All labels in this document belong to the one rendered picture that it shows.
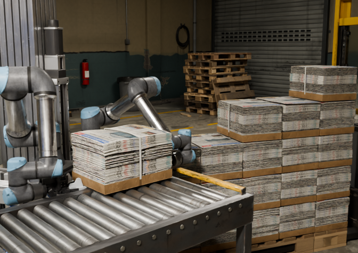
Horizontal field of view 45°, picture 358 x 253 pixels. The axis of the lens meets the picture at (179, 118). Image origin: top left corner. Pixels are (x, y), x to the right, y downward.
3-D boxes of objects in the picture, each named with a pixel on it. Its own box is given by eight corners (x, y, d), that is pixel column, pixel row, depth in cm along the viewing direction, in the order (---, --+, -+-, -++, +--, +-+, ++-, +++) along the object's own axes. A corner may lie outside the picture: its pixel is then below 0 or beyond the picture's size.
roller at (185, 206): (136, 185, 206) (130, 178, 204) (205, 213, 172) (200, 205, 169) (129, 193, 204) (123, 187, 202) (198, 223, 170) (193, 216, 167)
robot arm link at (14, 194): (7, 189, 174) (9, 209, 175) (34, 184, 181) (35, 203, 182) (0, 185, 180) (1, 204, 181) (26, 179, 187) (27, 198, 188)
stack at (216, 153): (138, 256, 298) (137, 138, 284) (282, 230, 339) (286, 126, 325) (156, 284, 262) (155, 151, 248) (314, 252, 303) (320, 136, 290)
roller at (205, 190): (165, 181, 219) (165, 172, 218) (236, 206, 184) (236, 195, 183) (158, 184, 216) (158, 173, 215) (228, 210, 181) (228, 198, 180)
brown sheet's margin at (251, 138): (216, 131, 304) (216, 125, 304) (252, 128, 314) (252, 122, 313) (242, 142, 269) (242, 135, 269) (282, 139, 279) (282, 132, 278)
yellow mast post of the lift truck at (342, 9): (323, 203, 373) (335, -8, 344) (331, 201, 376) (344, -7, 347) (330, 206, 364) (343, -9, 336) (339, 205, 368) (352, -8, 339)
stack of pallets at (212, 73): (219, 106, 1053) (220, 52, 1032) (251, 110, 988) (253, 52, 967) (181, 112, 960) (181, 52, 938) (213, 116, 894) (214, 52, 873)
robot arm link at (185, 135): (181, 132, 232) (181, 152, 234) (194, 129, 241) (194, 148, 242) (170, 130, 237) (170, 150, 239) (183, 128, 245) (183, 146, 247)
